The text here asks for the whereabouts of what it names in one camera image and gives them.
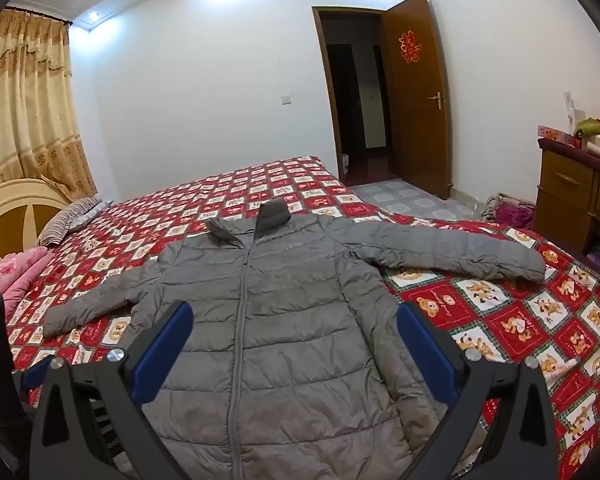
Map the long flat printed box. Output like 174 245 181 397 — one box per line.
537 126 583 148

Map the brown door frame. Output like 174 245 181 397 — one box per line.
312 6 396 183

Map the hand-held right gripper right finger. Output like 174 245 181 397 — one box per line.
396 301 567 480

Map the brown wooden dresser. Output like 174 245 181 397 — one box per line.
536 137 600 256

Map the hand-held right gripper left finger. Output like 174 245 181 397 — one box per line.
28 301 196 480

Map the striped grey pillow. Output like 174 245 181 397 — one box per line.
37 197 113 247

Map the brown wooden door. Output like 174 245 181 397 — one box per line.
380 0 453 200

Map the grey puffer jacket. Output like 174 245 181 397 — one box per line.
42 200 547 480

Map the pink floral quilt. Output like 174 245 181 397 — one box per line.
0 247 56 313

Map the dark curtain rod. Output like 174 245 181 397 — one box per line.
5 6 74 25

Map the red printed bed cover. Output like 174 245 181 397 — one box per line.
0 155 600 480

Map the cream wooden headboard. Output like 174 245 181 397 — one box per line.
0 178 73 281

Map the beige patterned curtain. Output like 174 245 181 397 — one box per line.
0 6 98 201

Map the white upright card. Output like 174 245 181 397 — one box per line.
562 90 577 131

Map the red paper door decoration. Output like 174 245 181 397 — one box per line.
399 30 421 63

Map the green cloth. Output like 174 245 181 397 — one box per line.
572 117 600 139

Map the pile of pink clothes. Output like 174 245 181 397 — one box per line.
482 192 536 229

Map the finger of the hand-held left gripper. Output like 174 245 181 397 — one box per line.
12 357 56 392

